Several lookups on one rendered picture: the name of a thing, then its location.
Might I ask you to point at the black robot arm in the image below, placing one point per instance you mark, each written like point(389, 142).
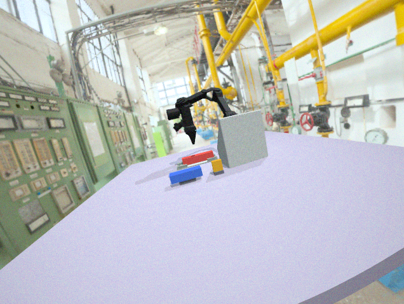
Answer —
point(183, 104)

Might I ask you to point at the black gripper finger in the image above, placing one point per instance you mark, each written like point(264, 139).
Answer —
point(192, 136)

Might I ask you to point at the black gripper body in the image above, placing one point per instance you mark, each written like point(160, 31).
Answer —
point(189, 125)

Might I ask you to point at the yellow rectangular block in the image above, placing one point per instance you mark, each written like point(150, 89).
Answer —
point(217, 165)

